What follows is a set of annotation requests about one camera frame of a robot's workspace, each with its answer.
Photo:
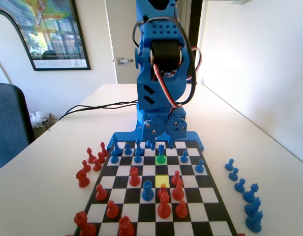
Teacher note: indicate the blue geared gripper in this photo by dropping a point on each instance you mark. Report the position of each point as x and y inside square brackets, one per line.
[164, 128]

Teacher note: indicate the blue chess queen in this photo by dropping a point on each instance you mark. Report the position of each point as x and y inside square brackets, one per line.
[161, 153]

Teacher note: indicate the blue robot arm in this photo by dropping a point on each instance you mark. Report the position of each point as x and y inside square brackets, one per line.
[163, 32]

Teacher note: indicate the blue chess bishop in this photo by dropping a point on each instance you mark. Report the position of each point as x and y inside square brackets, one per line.
[139, 148]
[250, 195]

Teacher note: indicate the blue chess pawn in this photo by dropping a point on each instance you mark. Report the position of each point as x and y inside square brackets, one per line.
[127, 150]
[233, 175]
[199, 167]
[137, 158]
[229, 165]
[183, 157]
[114, 158]
[239, 186]

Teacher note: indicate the red chess rook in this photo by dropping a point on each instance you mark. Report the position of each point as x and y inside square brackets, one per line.
[85, 225]
[134, 178]

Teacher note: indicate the blue chess king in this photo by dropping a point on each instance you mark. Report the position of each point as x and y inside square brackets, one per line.
[116, 148]

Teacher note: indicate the red chess bishop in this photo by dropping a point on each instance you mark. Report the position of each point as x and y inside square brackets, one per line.
[91, 156]
[103, 150]

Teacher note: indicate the red chess queen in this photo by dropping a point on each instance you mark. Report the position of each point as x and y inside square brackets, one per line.
[164, 208]

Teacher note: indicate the blue chess knight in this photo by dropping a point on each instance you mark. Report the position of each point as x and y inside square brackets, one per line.
[254, 223]
[252, 208]

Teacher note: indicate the black and white chessboard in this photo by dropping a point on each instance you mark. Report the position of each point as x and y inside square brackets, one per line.
[198, 196]

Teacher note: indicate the brown cardboard box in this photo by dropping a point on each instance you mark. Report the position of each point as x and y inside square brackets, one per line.
[49, 123]

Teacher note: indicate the white plastic bag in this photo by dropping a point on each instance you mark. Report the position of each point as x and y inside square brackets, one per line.
[39, 116]

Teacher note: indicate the dark blue chair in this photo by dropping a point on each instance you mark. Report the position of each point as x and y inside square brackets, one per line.
[9, 123]

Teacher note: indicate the black framed poster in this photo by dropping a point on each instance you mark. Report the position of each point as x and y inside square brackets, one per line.
[55, 29]

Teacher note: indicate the white arched panel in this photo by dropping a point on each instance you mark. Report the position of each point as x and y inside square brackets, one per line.
[9, 37]

